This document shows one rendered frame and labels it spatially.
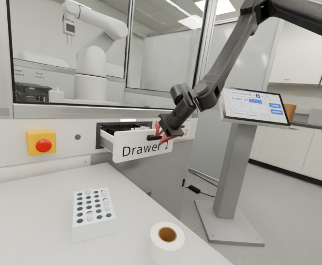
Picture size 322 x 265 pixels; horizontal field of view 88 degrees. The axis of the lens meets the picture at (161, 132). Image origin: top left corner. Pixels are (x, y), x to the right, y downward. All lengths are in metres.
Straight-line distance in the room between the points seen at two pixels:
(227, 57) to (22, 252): 0.70
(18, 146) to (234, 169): 1.43
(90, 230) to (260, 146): 3.33
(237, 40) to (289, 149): 2.95
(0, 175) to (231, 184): 1.49
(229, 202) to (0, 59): 1.69
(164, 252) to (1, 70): 0.60
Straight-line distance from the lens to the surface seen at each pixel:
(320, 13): 0.70
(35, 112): 0.66
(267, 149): 3.53
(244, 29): 0.72
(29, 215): 0.53
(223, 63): 0.61
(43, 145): 0.60
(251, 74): 2.26
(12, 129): 0.66
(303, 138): 3.46
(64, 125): 0.68
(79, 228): 0.41
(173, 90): 0.61
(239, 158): 1.56
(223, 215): 1.80
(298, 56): 3.91
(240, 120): 1.36
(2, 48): 0.64
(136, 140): 0.62
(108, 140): 0.67
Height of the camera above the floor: 1.07
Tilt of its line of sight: 13 degrees down
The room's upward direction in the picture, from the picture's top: 7 degrees clockwise
